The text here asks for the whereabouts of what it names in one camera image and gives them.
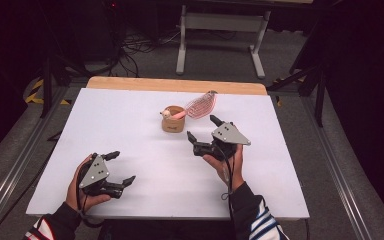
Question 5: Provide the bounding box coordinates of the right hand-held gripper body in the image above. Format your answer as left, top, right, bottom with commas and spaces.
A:
192, 121, 252, 162

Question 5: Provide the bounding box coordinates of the pink hairbrush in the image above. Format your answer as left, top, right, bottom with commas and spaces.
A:
171, 90, 219, 121

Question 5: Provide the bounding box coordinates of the brown cup with cream figurine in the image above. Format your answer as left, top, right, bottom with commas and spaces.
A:
159, 105, 188, 134

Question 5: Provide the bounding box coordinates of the yellow black floor tape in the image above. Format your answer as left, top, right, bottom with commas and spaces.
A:
24, 78, 72, 106

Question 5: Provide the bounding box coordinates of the person's left hand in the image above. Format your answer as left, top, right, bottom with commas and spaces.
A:
65, 153, 112, 213

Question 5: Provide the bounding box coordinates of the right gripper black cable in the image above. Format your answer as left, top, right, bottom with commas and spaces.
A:
219, 151, 238, 240

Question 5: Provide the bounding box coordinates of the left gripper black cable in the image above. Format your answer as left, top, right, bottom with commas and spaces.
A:
75, 164, 106, 230

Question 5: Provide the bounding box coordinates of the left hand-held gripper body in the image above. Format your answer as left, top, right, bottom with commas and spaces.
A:
78, 152, 125, 200

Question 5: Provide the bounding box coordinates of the person's dark lap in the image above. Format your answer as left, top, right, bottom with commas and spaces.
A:
93, 219, 234, 240

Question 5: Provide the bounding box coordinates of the white table cover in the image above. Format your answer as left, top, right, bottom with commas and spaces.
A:
25, 87, 311, 221

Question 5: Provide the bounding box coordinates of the aluminium rail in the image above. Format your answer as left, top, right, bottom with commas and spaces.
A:
0, 85, 72, 240
300, 95, 375, 240

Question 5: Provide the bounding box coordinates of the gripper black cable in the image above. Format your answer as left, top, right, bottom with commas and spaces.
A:
75, 164, 106, 230
219, 151, 238, 240

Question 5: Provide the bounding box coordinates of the person's right hand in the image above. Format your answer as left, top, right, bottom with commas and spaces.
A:
202, 124, 246, 193

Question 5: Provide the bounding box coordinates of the black metal stand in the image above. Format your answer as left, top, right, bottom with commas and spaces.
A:
265, 61, 328, 128
39, 54, 93, 120

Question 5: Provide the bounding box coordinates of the wooden table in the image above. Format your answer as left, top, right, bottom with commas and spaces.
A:
86, 75, 269, 97

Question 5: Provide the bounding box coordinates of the bundle of black floor cables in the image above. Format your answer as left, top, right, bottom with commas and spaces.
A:
118, 28, 183, 78

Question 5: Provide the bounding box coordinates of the grey metal stand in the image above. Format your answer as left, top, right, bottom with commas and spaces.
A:
175, 0, 314, 80

